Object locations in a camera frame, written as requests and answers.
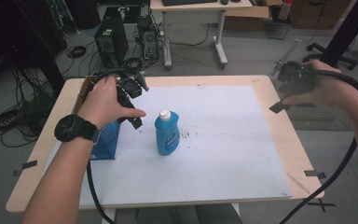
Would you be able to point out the brown wooden cabinet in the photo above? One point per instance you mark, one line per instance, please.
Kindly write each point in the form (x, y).
(318, 14)

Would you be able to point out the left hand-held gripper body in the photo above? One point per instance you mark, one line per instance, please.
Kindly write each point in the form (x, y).
(130, 87)

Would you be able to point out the person's right hand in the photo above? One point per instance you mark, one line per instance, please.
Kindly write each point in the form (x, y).
(329, 88)

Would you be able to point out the grey metal rod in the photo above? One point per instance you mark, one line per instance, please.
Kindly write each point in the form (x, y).
(286, 57)

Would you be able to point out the black tape strip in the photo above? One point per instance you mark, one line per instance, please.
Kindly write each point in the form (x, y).
(314, 173)
(28, 165)

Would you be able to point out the white foam mat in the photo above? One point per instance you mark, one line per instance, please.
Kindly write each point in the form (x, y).
(217, 140)

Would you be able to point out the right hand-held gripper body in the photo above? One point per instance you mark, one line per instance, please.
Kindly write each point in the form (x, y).
(293, 79)

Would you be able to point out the black office chair base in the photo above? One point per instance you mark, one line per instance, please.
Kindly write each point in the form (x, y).
(329, 56)

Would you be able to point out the blue carton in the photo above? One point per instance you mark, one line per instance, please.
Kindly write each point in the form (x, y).
(107, 143)

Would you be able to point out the black computer tower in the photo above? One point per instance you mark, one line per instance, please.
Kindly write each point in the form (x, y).
(110, 42)

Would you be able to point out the blue bottle with white cap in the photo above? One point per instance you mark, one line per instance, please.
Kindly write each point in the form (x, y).
(167, 135)

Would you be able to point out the black keyboard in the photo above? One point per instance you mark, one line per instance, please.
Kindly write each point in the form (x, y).
(189, 2)

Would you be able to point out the white desk with beige top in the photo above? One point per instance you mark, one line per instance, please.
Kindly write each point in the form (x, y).
(199, 7)

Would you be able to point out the open grey computer case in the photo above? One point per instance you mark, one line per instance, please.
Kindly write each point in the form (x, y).
(148, 39)

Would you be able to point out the person's left hand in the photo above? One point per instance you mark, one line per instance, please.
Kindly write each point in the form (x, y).
(102, 102)

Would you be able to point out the black slanted post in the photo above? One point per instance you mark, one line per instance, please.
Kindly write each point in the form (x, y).
(348, 29)

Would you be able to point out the dark stand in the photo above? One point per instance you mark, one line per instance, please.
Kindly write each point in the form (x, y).
(37, 40)

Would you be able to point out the black wristwatch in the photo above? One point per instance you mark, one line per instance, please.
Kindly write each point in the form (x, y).
(74, 128)

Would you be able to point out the black tape cross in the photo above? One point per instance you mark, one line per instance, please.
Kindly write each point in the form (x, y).
(321, 204)

